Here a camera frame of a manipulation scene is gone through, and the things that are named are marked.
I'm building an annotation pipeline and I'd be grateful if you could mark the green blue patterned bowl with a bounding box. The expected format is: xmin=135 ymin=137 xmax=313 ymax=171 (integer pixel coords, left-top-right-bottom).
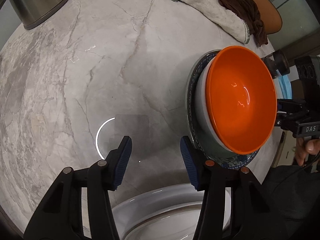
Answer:
xmin=185 ymin=50 xmax=259 ymax=169

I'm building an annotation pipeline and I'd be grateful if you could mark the grey sleeve right forearm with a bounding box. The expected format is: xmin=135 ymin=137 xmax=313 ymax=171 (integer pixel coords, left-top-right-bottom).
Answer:
xmin=263 ymin=154 xmax=319 ymax=239

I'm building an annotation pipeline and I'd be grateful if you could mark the small white bowl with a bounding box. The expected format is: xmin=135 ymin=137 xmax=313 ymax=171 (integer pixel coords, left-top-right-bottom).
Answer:
xmin=194 ymin=61 xmax=236 ymax=158

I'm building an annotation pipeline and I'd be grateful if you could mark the white dish cloth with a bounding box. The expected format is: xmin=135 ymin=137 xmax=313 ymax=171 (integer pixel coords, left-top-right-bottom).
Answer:
xmin=179 ymin=0 xmax=250 ymax=44

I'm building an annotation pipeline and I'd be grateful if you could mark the orange plastic bowl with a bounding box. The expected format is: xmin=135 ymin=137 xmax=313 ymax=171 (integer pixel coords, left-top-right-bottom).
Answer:
xmin=205 ymin=46 xmax=277 ymax=155

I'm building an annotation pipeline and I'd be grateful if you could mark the brown cloth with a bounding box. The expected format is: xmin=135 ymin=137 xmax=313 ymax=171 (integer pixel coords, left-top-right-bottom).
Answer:
xmin=218 ymin=0 xmax=268 ymax=46

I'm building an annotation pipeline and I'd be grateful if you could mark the person's right hand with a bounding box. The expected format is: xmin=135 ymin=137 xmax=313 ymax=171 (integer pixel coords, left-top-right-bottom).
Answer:
xmin=295 ymin=138 xmax=320 ymax=166

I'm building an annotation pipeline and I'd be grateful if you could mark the large white plate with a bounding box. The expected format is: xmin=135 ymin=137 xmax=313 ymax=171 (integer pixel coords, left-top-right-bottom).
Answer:
xmin=112 ymin=184 xmax=204 ymax=239

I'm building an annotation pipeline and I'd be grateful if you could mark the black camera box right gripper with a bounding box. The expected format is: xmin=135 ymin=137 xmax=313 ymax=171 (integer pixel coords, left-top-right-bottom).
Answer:
xmin=295 ymin=55 xmax=319 ymax=103

